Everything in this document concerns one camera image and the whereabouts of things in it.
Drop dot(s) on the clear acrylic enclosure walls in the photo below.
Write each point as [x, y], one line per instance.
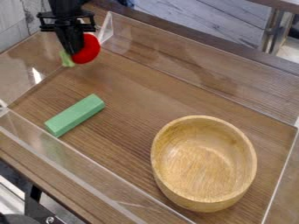
[153, 76]

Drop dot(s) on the wooden bowl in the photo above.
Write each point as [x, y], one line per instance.
[204, 163]

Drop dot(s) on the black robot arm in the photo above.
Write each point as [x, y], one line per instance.
[66, 8]

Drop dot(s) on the black table frame bracket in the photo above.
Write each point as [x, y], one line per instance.
[36, 214]

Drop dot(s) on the red plush fruit green stem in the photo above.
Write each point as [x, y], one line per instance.
[85, 55]

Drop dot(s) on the green rectangular block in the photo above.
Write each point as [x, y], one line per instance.
[73, 115]

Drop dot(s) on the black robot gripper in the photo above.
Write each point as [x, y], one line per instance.
[53, 23]

